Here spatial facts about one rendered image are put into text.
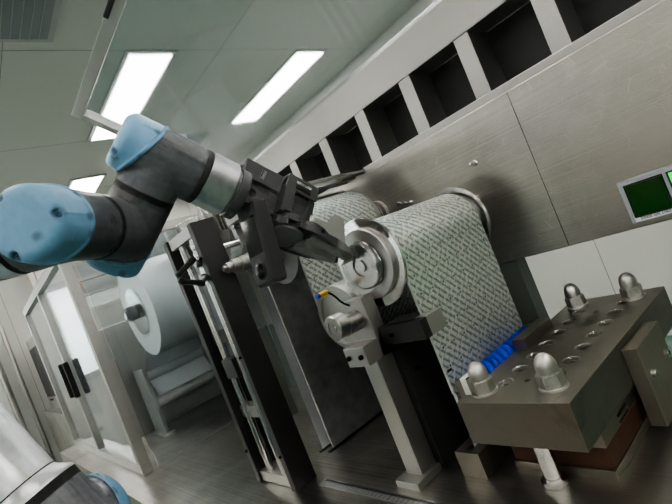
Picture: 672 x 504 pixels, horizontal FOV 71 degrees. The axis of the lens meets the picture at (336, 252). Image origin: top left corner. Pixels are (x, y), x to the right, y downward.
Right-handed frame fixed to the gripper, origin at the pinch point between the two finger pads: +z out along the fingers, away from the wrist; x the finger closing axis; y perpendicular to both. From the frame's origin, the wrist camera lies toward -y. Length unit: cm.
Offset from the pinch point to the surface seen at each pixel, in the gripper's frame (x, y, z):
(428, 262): -6.9, 2.4, 11.5
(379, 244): -5.4, 2.2, 2.5
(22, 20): 163, 127, -85
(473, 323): -6.9, -4.0, 23.0
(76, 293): 95, 4, -26
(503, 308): -6.9, 1.2, 30.8
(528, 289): -5.1, 9.0, 41.2
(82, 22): 165, 145, -65
